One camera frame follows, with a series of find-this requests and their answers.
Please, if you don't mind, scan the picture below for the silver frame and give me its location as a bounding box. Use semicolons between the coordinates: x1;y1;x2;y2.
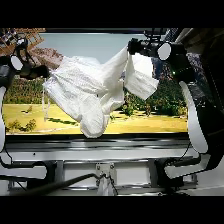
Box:
0;133;224;197

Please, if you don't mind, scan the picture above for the black cable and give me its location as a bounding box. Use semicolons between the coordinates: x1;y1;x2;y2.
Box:
13;172;112;197

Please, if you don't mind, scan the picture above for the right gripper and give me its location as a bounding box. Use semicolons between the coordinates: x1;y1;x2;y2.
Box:
127;37;150;56

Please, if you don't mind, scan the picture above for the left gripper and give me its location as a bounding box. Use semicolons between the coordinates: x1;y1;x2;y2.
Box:
28;64;51;81

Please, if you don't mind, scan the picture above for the white garment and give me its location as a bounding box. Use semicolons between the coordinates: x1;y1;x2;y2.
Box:
41;44;160;139

